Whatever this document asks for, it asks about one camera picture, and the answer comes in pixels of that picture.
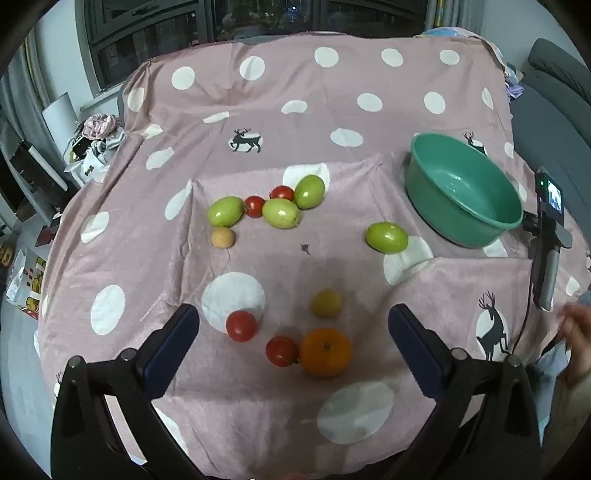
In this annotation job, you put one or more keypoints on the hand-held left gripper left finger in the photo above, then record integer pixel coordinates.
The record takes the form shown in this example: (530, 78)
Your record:
(171, 350)

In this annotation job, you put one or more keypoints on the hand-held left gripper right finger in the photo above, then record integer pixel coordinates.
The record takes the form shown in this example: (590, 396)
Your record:
(415, 350)

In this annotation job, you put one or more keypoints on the red cherry tomato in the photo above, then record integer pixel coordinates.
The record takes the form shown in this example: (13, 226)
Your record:
(281, 350)
(241, 325)
(254, 205)
(282, 192)

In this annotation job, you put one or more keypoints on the orange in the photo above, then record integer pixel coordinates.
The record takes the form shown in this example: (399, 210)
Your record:
(325, 353)

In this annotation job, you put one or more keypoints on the yellow cherry tomato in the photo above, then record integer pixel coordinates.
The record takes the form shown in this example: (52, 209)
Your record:
(326, 303)

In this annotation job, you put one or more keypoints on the green plastic basin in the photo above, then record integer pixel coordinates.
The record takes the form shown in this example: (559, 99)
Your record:
(461, 184)

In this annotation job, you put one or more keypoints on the green tomato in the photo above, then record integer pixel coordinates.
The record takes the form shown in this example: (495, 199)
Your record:
(309, 191)
(280, 213)
(387, 237)
(225, 211)

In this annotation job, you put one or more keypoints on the peach-coloured cherry tomato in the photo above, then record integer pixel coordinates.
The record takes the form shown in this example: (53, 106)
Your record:
(223, 238)

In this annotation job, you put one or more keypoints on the person's right forearm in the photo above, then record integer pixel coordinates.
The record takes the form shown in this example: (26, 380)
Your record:
(572, 415)

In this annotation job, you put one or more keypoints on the person's right hand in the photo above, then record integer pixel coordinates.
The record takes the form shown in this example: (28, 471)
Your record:
(576, 337)

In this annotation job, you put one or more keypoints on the grey sofa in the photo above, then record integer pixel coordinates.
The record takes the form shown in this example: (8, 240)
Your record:
(554, 106)

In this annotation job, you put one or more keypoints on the white yellow printed box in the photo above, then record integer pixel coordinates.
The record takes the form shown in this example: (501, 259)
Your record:
(25, 277)

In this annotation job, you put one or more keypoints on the colourful cloth pile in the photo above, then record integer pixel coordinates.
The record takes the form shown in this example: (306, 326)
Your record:
(512, 78)

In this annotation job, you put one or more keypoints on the white printed bag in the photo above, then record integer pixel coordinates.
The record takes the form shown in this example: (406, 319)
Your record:
(94, 161)

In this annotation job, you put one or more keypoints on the pile of clothes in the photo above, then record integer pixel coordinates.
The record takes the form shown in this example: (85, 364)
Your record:
(99, 125)

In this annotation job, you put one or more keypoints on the pink polka-dot blanket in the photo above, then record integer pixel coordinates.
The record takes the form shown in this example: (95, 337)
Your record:
(323, 115)

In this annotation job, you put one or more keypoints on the grey curtain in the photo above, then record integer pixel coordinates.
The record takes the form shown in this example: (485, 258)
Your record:
(18, 106)

